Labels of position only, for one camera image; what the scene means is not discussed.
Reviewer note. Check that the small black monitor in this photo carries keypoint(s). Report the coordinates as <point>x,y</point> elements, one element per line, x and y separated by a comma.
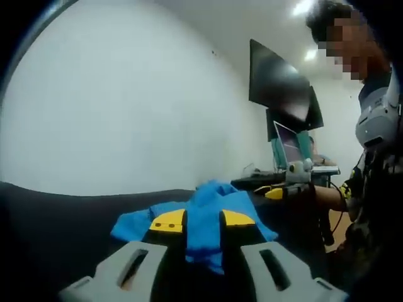
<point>315,113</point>

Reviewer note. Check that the teal laptop stand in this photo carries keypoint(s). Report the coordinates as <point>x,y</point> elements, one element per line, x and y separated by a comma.
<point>304,143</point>

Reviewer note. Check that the black keyboard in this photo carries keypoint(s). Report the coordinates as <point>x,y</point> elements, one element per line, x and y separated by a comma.
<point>258,182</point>

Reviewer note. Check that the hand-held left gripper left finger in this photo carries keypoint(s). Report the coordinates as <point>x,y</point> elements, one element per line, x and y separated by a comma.
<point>132,267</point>

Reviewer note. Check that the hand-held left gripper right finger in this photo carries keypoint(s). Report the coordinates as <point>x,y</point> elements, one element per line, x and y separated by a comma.
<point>283,277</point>

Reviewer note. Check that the large black monitor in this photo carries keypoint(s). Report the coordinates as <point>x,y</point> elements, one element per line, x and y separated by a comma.
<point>274,81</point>

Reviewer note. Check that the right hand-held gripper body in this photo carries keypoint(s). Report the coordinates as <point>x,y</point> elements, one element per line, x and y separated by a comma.
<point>299,171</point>

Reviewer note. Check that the blue cloth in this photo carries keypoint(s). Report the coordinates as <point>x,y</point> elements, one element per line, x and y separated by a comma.
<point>204,201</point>

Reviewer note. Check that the person's head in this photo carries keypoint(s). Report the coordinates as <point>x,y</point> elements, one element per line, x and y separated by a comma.
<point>319,22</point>

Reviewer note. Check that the ceiling light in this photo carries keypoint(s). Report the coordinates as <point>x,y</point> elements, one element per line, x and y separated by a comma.
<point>303,7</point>
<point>310,55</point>

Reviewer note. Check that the open laptop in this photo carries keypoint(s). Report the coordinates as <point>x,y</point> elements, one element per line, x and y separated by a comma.
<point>291,148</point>

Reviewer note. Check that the grey chest device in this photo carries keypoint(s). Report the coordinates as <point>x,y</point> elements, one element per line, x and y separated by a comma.
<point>374,119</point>

